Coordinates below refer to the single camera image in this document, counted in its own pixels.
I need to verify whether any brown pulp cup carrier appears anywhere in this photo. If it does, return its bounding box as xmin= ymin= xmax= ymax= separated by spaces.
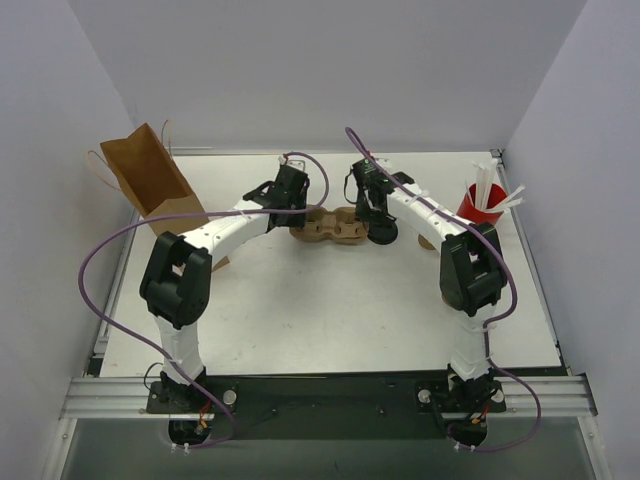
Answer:
xmin=289 ymin=206 xmax=368 ymax=245

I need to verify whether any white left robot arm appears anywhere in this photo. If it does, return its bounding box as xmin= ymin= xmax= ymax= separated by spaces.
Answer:
xmin=139 ymin=158 xmax=309 ymax=412

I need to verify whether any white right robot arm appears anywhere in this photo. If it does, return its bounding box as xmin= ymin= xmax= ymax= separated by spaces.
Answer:
xmin=350 ymin=158 xmax=507 ymax=382

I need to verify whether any stack of black lids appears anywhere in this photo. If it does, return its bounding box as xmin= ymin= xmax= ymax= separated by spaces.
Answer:
xmin=367 ymin=221 xmax=399 ymax=246

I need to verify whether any stack of paper cups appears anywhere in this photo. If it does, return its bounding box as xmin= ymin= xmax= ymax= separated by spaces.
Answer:
xmin=418 ymin=228 xmax=442 ymax=251

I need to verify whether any red plastic cup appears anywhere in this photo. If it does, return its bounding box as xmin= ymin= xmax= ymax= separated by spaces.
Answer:
xmin=456 ymin=184 xmax=507 ymax=226

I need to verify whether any white wrapped straws bundle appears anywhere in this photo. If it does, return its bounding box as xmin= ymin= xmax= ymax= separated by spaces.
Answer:
xmin=467 ymin=158 xmax=525 ymax=213

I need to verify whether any brown paper bag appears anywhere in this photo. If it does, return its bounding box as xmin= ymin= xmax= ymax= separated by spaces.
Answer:
xmin=87 ymin=118 xmax=232 ymax=273

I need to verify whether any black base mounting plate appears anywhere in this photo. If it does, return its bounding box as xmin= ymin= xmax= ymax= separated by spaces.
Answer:
xmin=146 ymin=373 xmax=506 ymax=445

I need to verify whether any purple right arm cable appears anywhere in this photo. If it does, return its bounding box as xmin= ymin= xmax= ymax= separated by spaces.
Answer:
xmin=344 ymin=126 xmax=545 ymax=453

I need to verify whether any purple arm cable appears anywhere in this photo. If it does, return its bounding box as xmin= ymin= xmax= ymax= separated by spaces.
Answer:
xmin=79 ymin=151 xmax=331 ymax=447
xmin=344 ymin=126 xmax=545 ymax=453

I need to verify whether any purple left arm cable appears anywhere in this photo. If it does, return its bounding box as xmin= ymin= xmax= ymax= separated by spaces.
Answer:
xmin=79 ymin=151 xmax=331 ymax=447

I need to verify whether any aluminium rail frame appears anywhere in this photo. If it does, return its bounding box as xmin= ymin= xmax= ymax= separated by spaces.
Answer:
xmin=60 ymin=376 xmax=598 ymax=419

